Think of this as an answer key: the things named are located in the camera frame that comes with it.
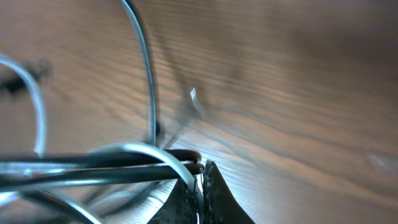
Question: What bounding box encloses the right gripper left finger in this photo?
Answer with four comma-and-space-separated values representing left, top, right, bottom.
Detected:
147, 179, 199, 224

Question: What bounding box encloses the black usb cable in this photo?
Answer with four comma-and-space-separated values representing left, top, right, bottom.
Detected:
0, 0, 205, 224

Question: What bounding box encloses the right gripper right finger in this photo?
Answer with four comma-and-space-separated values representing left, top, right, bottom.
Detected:
202, 160, 254, 224

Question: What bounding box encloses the white usb cable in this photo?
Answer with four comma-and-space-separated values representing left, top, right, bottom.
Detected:
0, 52, 206, 224

